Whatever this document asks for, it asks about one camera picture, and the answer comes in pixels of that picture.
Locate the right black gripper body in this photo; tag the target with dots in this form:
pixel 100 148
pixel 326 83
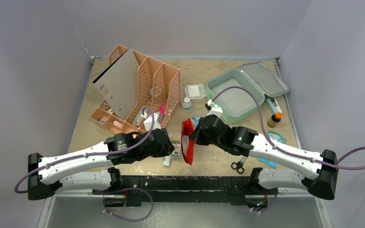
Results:
pixel 199 131

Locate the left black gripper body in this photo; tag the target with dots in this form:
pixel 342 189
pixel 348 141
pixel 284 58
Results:
pixel 162 151

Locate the alcohol wipes bag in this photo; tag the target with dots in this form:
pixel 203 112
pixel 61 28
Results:
pixel 195 120

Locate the teal printed plaster packet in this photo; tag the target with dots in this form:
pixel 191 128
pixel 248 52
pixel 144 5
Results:
pixel 167 160

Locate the red first aid pouch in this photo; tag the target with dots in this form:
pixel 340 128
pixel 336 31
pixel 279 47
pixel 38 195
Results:
pixel 187 144

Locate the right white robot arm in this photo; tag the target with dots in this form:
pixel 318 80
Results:
pixel 305 170

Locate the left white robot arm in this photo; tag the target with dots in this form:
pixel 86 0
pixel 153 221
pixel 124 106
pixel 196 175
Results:
pixel 94 167

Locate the green orange dressing packet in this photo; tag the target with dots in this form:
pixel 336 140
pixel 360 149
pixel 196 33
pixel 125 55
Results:
pixel 176 142

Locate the pink marker pen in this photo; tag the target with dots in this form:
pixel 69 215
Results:
pixel 162 110

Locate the small white plastic bottle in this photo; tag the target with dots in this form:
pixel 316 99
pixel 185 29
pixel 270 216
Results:
pixel 187 105

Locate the mint green storage case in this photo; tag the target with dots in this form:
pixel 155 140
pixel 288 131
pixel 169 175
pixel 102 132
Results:
pixel 240 90

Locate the white gauze pad packet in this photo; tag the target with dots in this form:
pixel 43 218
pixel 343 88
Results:
pixel 195 91

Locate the pink plastic desk organizer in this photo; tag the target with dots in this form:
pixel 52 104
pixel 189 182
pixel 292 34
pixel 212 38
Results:
pixel 157 83

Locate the blue wipes packet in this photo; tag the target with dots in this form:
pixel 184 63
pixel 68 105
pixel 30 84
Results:
pixel 275 137

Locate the brown bottle orange cap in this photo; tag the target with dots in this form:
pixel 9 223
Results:
pixel 274 120

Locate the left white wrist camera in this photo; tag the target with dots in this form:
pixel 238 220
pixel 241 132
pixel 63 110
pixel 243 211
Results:
pixel 152 123

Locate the black handled scissors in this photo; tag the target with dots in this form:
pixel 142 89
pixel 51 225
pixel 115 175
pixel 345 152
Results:
pixel 238 166

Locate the black table front rail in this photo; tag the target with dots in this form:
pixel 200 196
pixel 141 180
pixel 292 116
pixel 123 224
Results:
pixel 189 189

